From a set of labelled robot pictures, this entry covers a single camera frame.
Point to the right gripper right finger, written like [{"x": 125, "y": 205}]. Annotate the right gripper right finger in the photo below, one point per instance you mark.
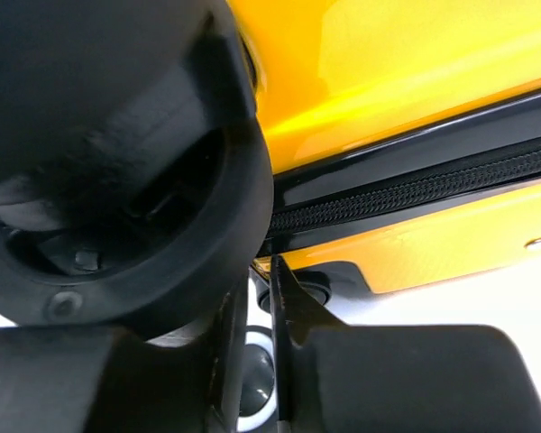
[{"x": 334, "y": 377}]

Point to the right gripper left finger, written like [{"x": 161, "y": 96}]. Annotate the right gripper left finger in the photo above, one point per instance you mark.
[{"x": 106, "y": 379}]

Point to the yellow hard-shell suitcase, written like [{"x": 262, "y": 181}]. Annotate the yellow hard-shell suitcase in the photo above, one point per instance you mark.
[{"x": 155, "y": 156}]

